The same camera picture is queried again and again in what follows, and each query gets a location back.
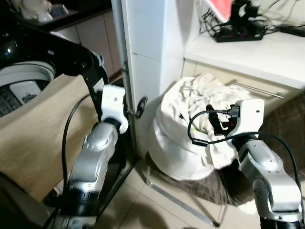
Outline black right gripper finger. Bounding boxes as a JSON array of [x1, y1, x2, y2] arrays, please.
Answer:
[[205, 104, 222, 134]]

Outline white laundry bundle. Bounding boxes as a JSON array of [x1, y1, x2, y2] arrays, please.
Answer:
[[150, 72, 259, 181]]

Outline glossy black washer lid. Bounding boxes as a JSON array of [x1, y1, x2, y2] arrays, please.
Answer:
[[0, 26, 110, 96]]

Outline top-loading washing machine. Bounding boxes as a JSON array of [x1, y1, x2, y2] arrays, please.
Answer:
[[0, 26, 136, 210]]

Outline black door latch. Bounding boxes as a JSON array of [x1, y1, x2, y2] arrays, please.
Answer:
[[135, 96, 149, 118]]

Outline dark kitchen countertop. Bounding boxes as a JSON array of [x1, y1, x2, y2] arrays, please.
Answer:
[[13, 0, 113, 33]]

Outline beige washer cover cloth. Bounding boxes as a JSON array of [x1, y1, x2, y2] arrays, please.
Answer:
[[0, 74, 103, 202]]

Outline black power strip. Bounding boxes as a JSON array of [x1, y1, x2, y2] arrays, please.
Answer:
[[214, 26, 266, 43]]

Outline white bowl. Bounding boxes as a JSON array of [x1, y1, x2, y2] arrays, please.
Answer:
[[10, 0, 54, 23]]

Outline black power adapter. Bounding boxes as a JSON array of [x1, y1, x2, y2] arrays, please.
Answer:
[[278, 25, 305, 38]]

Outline red pink cloth item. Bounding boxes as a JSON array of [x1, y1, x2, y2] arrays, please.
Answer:
[[202, 0, 234, 23]]

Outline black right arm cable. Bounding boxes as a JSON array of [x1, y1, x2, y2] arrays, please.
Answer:
[[187, 109, 305, 213]]

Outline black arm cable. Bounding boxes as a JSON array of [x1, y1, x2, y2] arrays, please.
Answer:
[[61, 93, 92, 192], [187, 109, 305, 213]]

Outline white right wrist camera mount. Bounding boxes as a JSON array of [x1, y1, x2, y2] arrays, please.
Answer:
[[227, 99, 265, 145]]

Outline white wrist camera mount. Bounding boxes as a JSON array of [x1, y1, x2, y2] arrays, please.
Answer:
[[98, 84, 130, 135], [227, 99, 265, 145]]

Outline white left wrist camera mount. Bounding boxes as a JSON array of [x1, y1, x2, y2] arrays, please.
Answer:
[[98, 84, 130, 135]]

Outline metal drawer handle bar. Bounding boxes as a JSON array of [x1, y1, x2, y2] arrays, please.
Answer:
[[231, 80, 285, 99]]

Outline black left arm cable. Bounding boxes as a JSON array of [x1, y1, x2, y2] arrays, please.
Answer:
[[61, 93, 92, 192]]

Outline black device with cables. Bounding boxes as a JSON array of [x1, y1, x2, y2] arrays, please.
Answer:
[[231, 0, 262, 30]]

